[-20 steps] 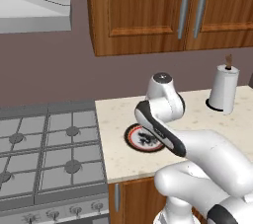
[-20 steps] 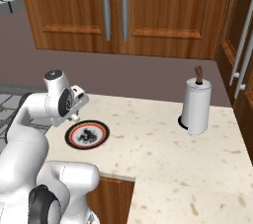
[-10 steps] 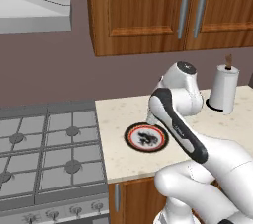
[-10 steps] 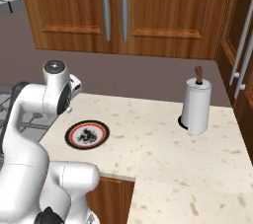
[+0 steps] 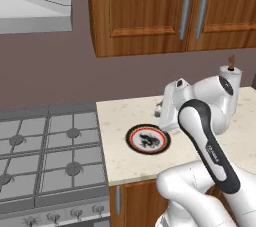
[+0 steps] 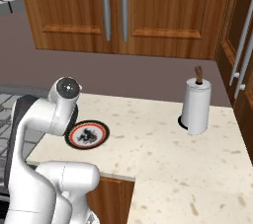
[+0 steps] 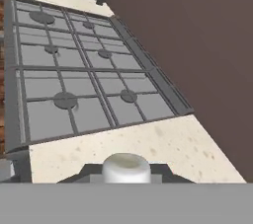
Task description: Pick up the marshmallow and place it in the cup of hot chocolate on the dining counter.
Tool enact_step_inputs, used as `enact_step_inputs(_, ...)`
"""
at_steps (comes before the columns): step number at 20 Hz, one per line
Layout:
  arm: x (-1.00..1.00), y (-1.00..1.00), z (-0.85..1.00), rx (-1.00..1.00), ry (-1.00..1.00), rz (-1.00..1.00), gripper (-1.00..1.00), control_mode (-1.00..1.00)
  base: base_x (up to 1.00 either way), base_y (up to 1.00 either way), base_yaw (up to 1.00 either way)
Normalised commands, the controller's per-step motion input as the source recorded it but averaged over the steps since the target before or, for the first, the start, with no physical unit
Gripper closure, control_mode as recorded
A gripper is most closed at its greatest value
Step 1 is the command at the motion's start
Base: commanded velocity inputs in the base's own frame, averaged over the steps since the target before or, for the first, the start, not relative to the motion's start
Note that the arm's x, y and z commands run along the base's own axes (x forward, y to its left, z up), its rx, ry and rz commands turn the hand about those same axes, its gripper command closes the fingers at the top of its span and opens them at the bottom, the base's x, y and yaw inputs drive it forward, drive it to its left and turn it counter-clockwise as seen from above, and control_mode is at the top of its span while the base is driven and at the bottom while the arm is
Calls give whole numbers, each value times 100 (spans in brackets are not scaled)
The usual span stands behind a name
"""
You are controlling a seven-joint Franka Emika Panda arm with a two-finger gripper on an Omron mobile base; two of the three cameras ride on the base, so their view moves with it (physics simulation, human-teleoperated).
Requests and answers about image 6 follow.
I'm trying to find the grey extractor hood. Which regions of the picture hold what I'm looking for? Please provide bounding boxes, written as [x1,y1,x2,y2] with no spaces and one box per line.
[0,0,26,18]

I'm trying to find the white paper towel roll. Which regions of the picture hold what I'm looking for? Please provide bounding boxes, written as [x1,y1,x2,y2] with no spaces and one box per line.
[180,77,212,136]

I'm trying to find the black paper towel holder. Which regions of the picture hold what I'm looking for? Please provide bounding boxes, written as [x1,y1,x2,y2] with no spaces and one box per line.
[177,65,206,131]

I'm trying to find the grey cupboard door handle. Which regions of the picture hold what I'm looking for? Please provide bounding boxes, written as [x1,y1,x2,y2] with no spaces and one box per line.
[101,0,112,42]
[120,0,129,43]

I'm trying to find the wooden base cupboard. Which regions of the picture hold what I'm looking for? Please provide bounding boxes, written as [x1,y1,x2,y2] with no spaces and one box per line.
[86,176,135,224]

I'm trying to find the grey hob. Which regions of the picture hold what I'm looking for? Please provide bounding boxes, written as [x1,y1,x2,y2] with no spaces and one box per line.
[0,93,46,189]

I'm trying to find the wooden wall cupboard door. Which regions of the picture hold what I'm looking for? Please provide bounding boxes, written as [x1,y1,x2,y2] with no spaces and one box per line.
[17,0,120,54]
[115,0,235,61]

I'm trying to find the black rimmed patterned plate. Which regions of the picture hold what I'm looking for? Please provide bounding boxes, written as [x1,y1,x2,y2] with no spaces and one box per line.
[64,119,111,151]

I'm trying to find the wooden tall cupboard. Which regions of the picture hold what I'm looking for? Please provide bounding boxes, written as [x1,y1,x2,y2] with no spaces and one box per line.
[214,0,253,165]

